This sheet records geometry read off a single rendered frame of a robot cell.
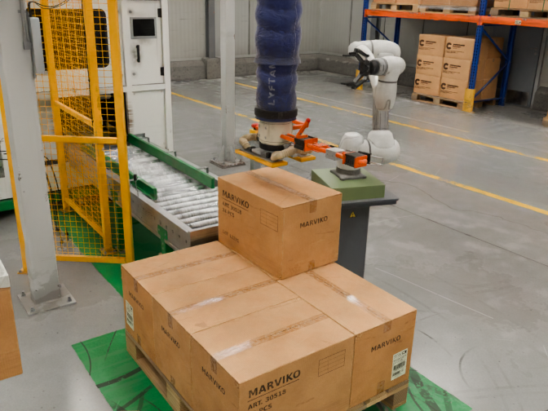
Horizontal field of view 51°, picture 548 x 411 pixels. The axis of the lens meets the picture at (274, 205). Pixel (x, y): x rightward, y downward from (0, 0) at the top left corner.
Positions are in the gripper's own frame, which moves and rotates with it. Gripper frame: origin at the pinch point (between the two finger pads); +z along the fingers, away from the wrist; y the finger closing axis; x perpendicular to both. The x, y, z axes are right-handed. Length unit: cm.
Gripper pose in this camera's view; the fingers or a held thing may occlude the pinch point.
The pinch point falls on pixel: (345, 69)
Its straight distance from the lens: 297.2
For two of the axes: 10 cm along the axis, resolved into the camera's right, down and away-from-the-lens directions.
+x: -6.0, -2.9, 7.4
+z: -8.0, 1.9, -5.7
